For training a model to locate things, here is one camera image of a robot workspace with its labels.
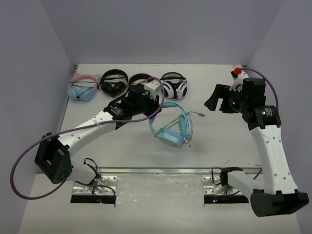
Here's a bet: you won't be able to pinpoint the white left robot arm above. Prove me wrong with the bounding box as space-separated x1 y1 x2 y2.
35 82 161 184

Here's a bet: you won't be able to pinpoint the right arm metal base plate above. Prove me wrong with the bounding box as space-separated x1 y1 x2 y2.
202 175 249 205

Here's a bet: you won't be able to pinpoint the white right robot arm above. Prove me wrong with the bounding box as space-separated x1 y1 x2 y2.
204 78 309 217

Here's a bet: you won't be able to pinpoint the red white right wrist camera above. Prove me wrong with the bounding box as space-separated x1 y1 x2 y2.
230 67 248 92

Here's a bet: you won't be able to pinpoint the white black headphones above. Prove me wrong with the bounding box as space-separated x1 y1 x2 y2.
160 72 188 99

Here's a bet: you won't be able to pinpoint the light blue over-ear headphones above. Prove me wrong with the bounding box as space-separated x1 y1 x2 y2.
149 101 193 149

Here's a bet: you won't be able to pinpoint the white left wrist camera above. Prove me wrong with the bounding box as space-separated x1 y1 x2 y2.
144 81 161 99

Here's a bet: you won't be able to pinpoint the black base wire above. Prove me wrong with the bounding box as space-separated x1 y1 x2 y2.
211 166 242 193
84 158 102 181

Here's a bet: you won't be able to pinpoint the red black headphones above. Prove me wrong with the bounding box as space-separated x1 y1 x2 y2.
128 73 151 86

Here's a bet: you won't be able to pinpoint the aluminium table edge rail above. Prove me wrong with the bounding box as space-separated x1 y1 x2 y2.
68 166 227 175

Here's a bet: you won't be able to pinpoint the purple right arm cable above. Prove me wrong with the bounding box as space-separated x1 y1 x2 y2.
241 68 280 181

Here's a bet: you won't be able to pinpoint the black right base wire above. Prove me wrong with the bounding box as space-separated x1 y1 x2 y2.
211 166 242 193

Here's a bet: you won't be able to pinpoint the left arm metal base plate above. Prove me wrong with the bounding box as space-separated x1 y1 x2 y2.
71 175 117 206

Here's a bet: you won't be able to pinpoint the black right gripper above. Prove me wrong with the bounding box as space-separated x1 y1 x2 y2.
205 84 248 114

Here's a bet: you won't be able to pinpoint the pink blue cat-ear headphones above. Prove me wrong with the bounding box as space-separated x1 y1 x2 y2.
67 73 101 101

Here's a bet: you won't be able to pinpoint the black left base wire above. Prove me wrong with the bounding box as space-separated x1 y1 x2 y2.
84 158 102 181

